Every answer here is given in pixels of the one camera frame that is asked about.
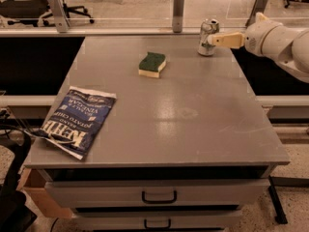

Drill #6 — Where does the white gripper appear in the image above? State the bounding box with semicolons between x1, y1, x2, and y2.
208;13;282;56

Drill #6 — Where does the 7up soda can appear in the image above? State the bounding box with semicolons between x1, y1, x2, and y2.
198;18;219;56

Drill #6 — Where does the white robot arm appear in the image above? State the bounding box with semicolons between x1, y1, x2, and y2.
208;13;309;83

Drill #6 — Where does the blue kettle chip bag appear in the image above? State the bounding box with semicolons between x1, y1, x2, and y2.
34;86;117;160

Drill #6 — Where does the green yellow sponge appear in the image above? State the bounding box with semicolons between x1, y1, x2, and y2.
138;52;166;78

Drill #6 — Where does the upper grey drawer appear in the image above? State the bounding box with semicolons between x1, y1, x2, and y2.
45;179;269;208

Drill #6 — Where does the grey drawer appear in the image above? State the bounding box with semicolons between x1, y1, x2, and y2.
74;210;242;231
45;179;269;208

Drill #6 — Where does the black table leg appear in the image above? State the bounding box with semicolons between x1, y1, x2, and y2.
268;177;288;224

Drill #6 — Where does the lower grey drawer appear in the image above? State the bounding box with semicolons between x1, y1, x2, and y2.
74;210;242;231

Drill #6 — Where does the black office chair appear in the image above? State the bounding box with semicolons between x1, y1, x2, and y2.
0;0;95;27

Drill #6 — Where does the cardboard box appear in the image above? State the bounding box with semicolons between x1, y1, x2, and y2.
17;168;72;218

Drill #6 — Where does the black chair at left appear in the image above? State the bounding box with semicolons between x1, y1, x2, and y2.
0;125;37;232

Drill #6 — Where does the right metal bracket post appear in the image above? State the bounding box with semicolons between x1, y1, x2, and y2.
245;0;268;27

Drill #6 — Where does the metal bracket post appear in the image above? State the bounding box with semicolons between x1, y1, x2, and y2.
47;0;70;33
245;0;268;27
172;0;184;33

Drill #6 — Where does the middle metal bracket post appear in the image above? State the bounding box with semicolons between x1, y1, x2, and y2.
172;0;184;33

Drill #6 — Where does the black upper drawer handle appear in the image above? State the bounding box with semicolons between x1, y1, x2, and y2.
141;190;178;205

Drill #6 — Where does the black drawer handle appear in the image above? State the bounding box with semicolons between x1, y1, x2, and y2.
141;190;178;205
143;218;172;230

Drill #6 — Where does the left metal bracket post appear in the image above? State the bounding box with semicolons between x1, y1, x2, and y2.
47;0;70;33

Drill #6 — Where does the black lower drawer handle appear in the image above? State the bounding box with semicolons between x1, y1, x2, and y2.
143;218;172;230

